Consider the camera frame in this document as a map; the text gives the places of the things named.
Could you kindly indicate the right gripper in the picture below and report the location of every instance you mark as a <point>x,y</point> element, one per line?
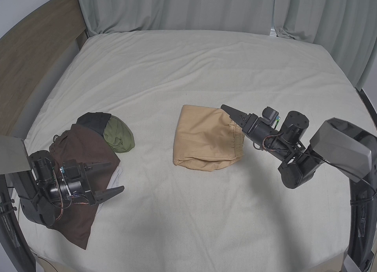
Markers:
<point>259,132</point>

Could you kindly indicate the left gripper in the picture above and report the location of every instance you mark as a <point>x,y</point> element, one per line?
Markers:
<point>73,191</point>

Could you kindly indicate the tan shorts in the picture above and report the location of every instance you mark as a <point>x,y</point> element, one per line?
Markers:
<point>203,135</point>

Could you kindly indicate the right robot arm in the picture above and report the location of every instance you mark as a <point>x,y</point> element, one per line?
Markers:
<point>344,144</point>

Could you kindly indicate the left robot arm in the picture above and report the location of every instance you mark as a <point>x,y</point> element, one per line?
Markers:
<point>13,155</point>

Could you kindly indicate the bed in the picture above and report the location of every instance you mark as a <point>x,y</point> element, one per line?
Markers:
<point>191,67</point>

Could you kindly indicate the white garment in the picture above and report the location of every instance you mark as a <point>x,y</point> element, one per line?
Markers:
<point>116,176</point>

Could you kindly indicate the brown shorts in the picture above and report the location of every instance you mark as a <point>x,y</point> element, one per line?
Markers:
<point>85,147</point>

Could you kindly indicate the green garment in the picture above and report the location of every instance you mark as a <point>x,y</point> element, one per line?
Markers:
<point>119,135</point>

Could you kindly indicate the black garment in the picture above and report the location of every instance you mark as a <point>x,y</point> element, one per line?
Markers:
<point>92,122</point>

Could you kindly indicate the window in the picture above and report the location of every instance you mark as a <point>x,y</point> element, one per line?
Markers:
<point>273,32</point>

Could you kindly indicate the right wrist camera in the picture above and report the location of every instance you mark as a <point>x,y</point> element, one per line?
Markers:
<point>269,114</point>

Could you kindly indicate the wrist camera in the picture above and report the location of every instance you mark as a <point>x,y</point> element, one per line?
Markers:
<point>269,114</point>
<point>72,170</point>

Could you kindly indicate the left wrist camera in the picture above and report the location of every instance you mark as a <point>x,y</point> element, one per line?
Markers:
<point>72,170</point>

